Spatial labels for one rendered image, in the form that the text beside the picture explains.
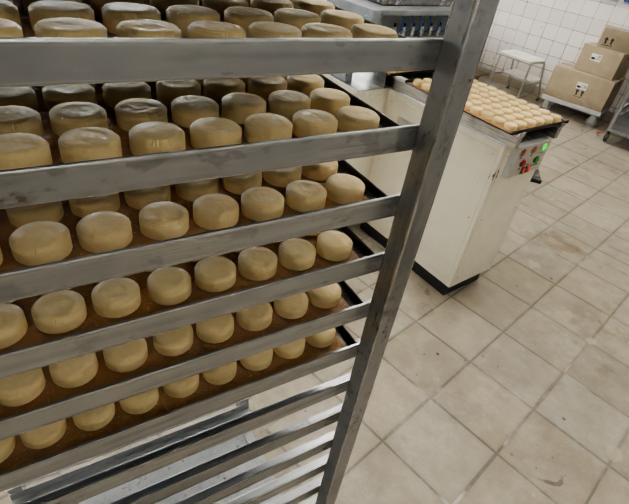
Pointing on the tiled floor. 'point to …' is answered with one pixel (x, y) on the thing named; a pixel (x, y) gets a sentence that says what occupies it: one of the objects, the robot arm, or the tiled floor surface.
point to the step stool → (521, 71)
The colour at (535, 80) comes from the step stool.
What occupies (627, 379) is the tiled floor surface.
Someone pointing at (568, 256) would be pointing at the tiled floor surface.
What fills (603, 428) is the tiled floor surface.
